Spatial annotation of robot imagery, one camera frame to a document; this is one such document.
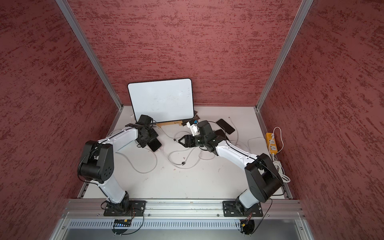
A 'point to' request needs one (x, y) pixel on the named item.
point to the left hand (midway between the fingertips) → (152, 140)
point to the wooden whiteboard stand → (169, 123)
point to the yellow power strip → (271, 143)
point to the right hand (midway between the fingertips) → (182, 143)
